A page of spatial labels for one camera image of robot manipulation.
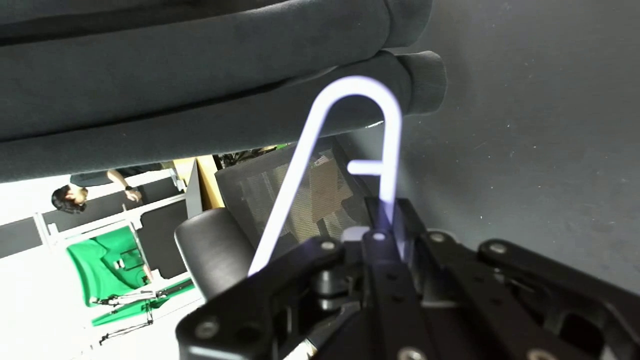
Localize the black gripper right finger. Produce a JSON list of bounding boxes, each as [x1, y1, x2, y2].
[[392, 199, 640, 360]]

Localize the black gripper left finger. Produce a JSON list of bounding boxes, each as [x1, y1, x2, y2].
[[177, 199, 437, 360]]

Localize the white wire clothes hanger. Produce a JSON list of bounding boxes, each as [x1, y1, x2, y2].
[[246, 74, 406, 279]]

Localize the black mesh office chair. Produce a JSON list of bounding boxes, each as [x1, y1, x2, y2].
[[174, 142, 377, 300]]

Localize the person in black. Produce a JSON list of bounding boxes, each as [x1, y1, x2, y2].
[[51, 166, 177, 216]]

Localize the dark grey cloth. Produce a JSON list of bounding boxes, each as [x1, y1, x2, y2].
[[0, 0, 448, 184]]

